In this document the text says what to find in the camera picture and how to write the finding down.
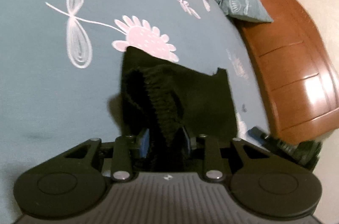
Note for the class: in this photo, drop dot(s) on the wooden headboard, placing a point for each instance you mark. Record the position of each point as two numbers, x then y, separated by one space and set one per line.
298 83

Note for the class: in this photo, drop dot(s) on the teal patterned bed sheet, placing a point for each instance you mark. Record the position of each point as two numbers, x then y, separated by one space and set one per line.
60 74

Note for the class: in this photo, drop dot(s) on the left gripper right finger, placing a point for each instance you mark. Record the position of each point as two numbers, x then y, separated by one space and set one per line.
203 156

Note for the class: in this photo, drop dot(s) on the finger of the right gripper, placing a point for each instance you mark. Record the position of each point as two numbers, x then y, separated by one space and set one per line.
256 133

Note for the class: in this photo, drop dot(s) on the black drawstring pants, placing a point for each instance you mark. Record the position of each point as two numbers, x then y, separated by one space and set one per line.
173 103

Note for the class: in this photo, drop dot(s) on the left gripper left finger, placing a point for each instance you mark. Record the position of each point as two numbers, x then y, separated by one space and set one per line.
128 153

